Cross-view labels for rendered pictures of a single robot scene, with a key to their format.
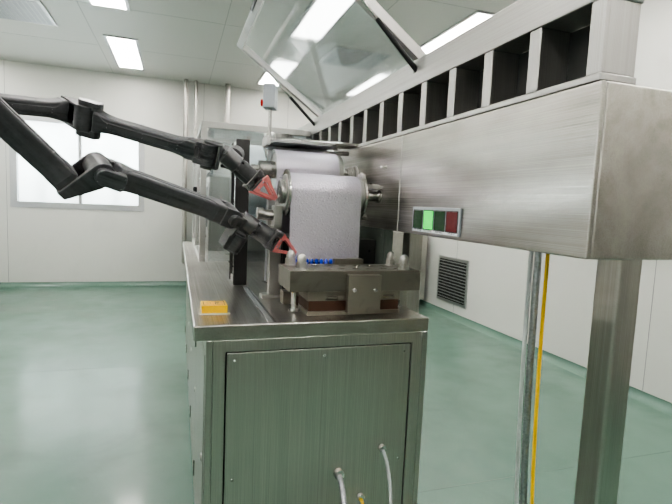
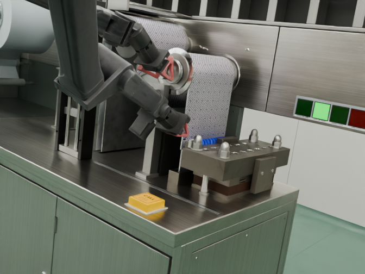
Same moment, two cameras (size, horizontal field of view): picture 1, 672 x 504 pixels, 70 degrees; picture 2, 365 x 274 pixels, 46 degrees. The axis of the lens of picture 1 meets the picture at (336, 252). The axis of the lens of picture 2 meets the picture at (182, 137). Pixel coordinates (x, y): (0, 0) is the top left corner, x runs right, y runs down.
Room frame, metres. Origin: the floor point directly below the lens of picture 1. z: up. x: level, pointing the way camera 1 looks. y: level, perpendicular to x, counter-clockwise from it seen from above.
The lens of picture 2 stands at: (0.37, 0.87, 1.33)
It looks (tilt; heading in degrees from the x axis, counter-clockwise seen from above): 12 degrees down; 328
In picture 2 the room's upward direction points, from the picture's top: 8 degrees clockwise
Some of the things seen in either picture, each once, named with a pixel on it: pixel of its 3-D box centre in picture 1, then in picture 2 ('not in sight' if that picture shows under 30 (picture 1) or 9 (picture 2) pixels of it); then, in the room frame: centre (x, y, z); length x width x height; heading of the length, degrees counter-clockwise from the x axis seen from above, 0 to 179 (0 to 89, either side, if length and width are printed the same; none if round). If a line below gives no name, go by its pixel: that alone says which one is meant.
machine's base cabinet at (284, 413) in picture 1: (252, 351); (21, 211); (2.47, 0.42, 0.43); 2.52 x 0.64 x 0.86; 18
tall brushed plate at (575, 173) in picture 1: (348, 190); (138, 49); (2.32, -0.05, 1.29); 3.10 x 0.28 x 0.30; 18
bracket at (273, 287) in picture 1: (270, 251); (151, 131); (1.59, 0.22, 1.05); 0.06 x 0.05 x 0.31; 108
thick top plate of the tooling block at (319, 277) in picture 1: (348, 276); (239, 156); (1.45, -0.04, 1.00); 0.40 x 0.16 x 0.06; 108
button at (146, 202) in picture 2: (213, 307); (146, 202); (1.34, 0.34, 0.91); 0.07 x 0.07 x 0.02; 18
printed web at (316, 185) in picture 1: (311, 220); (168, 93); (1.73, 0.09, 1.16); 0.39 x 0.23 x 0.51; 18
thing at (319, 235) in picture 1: (324, 239); (207, 119); (1.55, 0.04, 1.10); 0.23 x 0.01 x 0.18; 108
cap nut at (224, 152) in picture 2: (301, 261); (224, 149); (1.35, 0.10, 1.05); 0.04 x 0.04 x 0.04
